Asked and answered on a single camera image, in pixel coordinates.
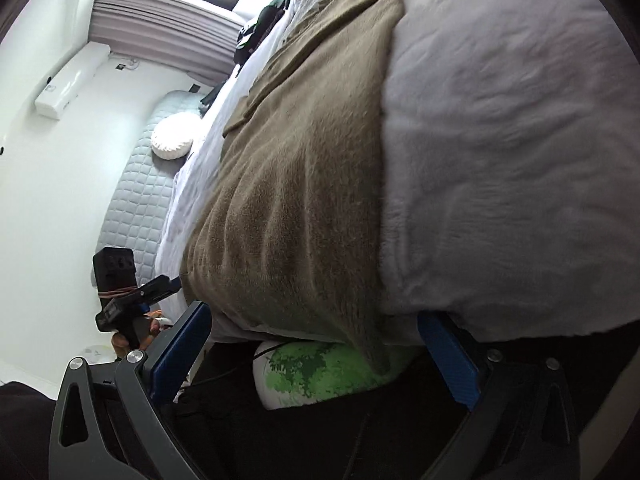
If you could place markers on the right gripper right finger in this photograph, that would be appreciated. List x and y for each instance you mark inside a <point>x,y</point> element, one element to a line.
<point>516,426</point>

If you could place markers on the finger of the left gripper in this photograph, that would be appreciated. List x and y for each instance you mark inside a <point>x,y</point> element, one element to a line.
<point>159,289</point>

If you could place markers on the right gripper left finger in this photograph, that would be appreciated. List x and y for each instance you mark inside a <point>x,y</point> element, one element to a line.
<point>108,421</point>

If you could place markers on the brown knit sweater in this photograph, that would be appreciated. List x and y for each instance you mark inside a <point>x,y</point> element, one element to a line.
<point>287,242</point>

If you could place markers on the black clothes pile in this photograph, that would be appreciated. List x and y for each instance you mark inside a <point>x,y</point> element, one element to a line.
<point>257,29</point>

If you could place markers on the person's left hand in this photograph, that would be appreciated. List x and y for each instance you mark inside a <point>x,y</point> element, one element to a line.
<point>121,345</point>

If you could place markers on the quilted grey headboard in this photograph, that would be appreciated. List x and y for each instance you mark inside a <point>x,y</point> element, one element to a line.
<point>136,214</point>

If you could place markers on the white round pillow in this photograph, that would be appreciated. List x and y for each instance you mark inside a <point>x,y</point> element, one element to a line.
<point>173,137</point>

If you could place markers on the green white patterned object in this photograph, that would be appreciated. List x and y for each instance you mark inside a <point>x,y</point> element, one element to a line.
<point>302,373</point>

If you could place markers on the white air conditioner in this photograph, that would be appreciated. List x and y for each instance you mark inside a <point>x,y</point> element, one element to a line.
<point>64,87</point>

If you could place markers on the lavender bed cover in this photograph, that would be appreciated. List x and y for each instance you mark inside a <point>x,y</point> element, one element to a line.
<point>511,154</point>

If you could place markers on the grey window curtain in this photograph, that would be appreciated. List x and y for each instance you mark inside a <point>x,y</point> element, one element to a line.
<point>193,36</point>

